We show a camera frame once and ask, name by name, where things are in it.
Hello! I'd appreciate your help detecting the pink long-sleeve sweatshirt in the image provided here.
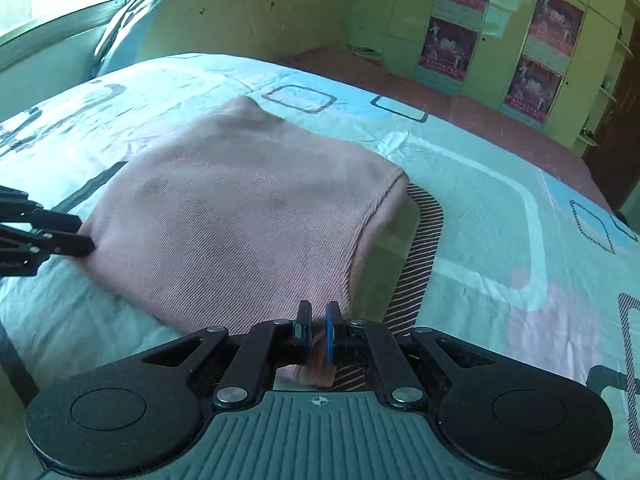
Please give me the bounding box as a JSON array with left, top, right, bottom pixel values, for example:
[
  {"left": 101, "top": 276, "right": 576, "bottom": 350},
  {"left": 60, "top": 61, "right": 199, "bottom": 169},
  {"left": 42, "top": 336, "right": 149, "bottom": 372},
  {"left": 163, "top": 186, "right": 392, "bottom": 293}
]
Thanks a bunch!
[{"left": 80, "top": 96, "right": 409, "bottom": 388}]

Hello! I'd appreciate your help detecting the light blue patterned bedsheet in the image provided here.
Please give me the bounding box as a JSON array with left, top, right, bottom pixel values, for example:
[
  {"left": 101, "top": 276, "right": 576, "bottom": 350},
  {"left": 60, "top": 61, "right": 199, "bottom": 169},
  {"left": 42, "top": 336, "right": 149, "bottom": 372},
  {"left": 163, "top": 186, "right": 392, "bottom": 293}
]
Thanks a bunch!
[{"left": 1, "top": 54, "right": 639, "bottom": 479}]

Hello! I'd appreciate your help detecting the teal window curtain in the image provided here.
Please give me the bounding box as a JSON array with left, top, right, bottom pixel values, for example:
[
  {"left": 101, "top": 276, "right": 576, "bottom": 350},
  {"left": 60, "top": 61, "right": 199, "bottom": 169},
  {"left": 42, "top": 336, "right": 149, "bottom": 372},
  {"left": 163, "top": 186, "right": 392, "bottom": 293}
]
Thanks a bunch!
[{"left": 90, "top": 0, "right": 164, "bottom": 78}]

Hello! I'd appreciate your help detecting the stack of papers by wardrobe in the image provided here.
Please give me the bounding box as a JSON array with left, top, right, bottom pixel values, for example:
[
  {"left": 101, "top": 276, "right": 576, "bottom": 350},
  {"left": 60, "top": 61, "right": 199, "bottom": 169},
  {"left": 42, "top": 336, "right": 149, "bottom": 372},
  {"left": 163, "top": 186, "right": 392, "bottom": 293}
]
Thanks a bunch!
[{"left": 348, "top": 46, "right": 384, "bottom": 62}]

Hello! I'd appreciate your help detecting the lower left wardrobe poster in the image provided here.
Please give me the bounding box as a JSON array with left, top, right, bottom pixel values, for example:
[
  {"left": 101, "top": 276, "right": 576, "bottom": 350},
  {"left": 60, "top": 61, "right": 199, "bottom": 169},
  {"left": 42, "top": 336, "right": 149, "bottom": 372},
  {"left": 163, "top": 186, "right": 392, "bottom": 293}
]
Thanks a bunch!
[{"left": 418, "top": 18, "right": 477, "bottom": 81}]

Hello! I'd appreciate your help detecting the lower right wardrobe poster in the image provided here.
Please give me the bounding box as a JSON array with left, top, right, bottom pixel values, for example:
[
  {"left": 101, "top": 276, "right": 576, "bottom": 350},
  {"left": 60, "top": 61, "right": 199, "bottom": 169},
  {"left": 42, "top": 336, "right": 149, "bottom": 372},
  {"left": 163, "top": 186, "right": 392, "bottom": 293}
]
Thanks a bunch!
[{"left": 501, "top": 55, "right": 562, "bottom": 127}]

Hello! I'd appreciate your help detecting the cream corner shelf unit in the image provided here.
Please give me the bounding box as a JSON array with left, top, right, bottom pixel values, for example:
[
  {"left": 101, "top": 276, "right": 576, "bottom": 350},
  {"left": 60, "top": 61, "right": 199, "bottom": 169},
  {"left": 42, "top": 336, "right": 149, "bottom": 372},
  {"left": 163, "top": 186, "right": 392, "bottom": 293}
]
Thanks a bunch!
[{"left": 572, "top": 0, "right": 639, "bottom": 157}]

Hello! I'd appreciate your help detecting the dark brown wooden door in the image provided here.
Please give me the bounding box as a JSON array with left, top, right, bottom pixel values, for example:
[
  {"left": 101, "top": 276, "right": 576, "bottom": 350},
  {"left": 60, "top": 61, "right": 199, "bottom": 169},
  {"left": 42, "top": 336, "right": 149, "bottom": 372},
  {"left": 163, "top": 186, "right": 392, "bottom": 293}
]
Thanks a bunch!
[{"left": 584, "top": 22, "right": 639, "bottom": 211}]

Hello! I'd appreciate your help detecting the cream wooden headboard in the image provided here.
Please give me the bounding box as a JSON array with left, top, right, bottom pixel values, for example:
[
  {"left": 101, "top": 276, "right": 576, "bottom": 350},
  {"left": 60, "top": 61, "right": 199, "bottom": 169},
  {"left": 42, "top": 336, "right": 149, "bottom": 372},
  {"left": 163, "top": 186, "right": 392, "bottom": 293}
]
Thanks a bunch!
[{"left": 138, "top": 0, "right": 352, "bottom": 61}]

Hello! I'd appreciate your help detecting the upper right wardrobe poster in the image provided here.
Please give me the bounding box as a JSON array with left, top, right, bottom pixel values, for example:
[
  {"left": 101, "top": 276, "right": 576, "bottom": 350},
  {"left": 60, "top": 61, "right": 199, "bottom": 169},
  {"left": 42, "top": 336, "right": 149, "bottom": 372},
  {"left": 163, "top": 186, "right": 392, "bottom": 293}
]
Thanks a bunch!
[{"left": 528, "top": 0, "right": 584, "bottom": 56}]

